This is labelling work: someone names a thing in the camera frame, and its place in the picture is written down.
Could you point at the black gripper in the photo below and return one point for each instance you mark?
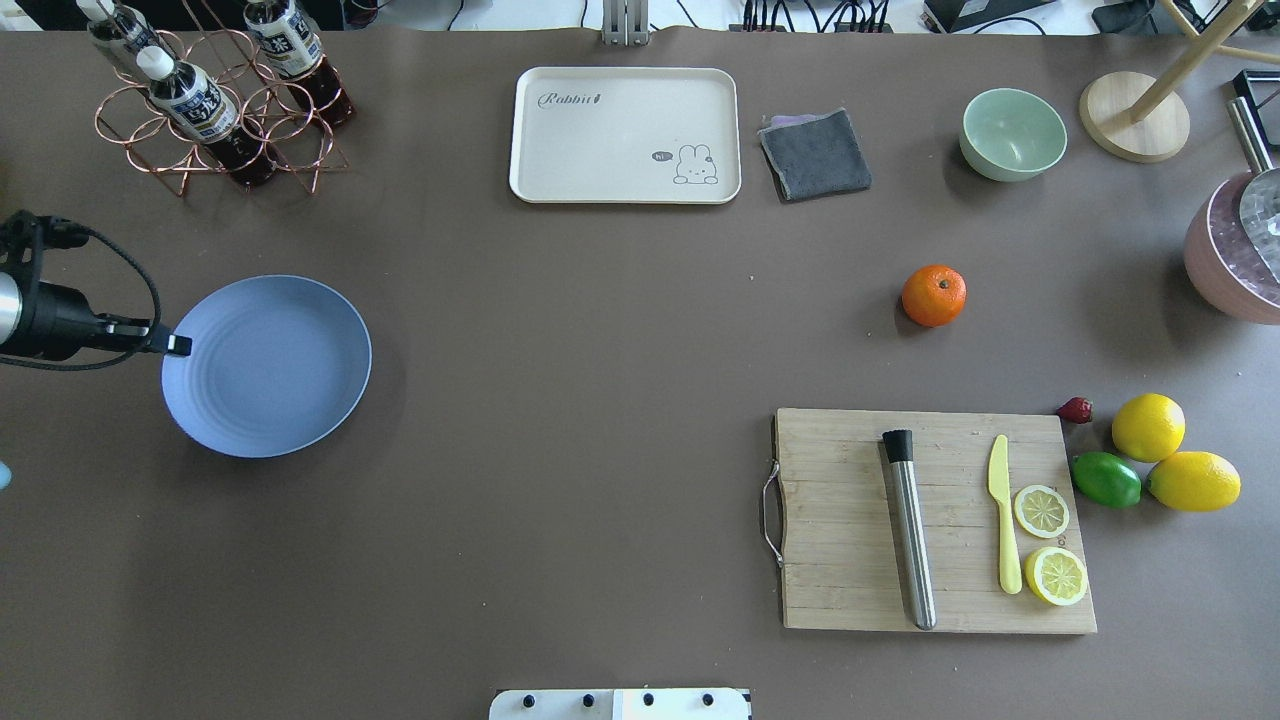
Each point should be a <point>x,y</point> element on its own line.
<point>55,318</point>

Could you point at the blue round plate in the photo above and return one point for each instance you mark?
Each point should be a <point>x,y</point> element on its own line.
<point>277,363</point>

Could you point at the orange mandarin fruit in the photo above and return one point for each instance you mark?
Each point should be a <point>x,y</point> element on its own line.
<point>934,295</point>

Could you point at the tea bottle front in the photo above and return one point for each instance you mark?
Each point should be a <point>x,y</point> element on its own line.
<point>198,107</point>

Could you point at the tea bottle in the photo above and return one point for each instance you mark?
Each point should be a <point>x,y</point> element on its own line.
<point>198,107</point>
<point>287,38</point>
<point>119,32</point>

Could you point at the tea bottle back left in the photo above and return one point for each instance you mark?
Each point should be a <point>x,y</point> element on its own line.
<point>119,32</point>

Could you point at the tea bottle back right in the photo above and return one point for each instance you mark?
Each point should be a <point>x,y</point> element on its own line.
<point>287,38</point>

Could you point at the cream rabbit tray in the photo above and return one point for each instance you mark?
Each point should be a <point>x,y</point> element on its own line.
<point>625,135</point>

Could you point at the grey folded cloth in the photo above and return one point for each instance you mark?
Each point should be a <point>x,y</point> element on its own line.
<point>815,155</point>

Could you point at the wooden cutting board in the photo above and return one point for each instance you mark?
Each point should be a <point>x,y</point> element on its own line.
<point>842,565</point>

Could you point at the steel muddler black tip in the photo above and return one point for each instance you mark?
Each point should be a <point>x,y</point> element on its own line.
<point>899,448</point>

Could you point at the yellow plastic knife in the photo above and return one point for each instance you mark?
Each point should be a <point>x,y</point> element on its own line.
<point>998,485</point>

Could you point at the light green bowl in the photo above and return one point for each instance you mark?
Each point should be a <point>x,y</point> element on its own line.
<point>1010,135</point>

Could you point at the lemon slice upper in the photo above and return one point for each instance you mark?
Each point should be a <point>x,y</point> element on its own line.
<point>1041,511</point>

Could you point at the lemon slice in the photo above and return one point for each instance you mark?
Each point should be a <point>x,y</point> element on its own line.
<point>1056,576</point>
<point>1041,511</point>

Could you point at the red strawberry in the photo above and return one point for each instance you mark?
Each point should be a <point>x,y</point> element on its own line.
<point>1077,410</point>

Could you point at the lemon slice lower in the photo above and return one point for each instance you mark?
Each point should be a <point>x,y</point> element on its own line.
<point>1056,576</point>

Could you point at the green lime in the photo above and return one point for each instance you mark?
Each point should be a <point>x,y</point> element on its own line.
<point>1106,479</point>

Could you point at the whole lemon upper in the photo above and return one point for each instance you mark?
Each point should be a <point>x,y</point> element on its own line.
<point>1149,428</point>

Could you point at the whole lemon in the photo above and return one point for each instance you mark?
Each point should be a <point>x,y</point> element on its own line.
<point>1195,481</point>
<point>1149,428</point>

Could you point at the wooden round-base stand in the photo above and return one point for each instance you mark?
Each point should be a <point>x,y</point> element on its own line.
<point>1140,118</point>

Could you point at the whole lemon lower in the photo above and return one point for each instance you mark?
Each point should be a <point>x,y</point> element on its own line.
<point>1195,481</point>

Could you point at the pink pot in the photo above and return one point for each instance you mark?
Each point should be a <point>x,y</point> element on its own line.
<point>1222,263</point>

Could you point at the copper wire bottle rack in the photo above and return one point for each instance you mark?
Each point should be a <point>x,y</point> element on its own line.
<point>213,36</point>

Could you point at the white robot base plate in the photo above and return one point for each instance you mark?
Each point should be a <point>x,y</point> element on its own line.
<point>623,703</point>

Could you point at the steel pot handle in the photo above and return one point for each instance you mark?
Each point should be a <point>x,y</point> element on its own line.
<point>1249,136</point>

